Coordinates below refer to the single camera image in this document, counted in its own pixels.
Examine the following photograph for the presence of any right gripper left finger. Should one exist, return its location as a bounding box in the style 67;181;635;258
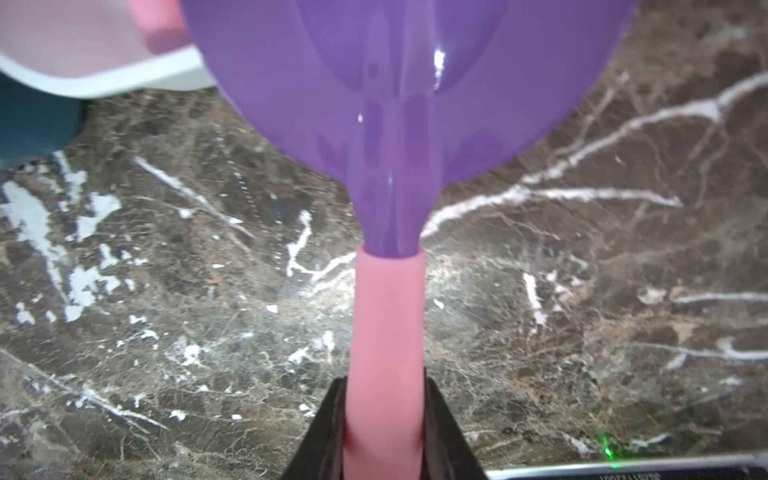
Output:
281;377;347;480

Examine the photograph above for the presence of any dark teal storage box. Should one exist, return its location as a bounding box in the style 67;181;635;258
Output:
1;73;85;170

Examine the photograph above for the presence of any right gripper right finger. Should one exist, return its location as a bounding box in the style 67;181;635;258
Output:
421;372;488;480

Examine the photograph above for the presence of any purple shovel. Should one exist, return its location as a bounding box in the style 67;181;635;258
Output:
181;1;634;479

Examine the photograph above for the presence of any white storage box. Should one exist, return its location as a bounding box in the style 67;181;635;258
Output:
1;0;214;99

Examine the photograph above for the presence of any aluminium front rail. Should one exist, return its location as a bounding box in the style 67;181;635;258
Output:
486;450;767;480

